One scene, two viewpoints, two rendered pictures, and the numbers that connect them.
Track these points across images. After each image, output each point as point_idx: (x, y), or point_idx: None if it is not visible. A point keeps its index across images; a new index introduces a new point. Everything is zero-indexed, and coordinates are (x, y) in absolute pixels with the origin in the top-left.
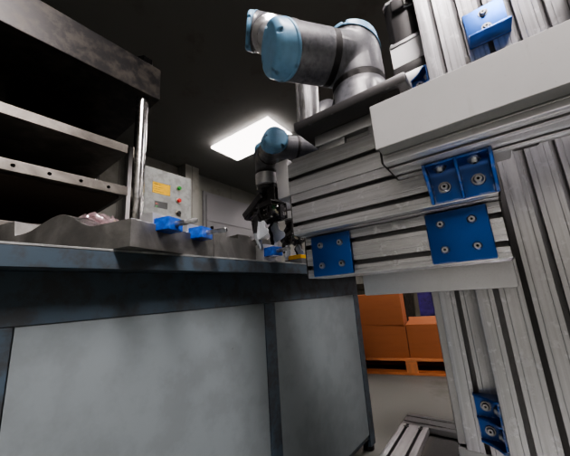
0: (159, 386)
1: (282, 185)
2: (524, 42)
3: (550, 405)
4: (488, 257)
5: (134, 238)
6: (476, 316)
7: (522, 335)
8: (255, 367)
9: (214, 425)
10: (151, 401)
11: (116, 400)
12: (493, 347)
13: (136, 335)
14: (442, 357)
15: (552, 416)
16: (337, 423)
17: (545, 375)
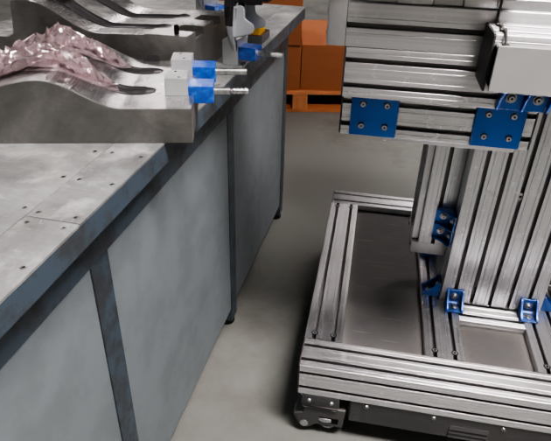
0: (177, 244)
1: (336, 29)
2: None
3: (490, 220)
4: (511, 148)
5: (192, 130)
6: (463, 152)
7: (494, 177)
8: (222, 190)
9: (204, 255)
10: (174, 258)
11: (159, 269)
12: (470, 184)
13: (161, 209)
14: (421, 180)
15: (488, 226)
16: (263, 208)
17: (496, 203)
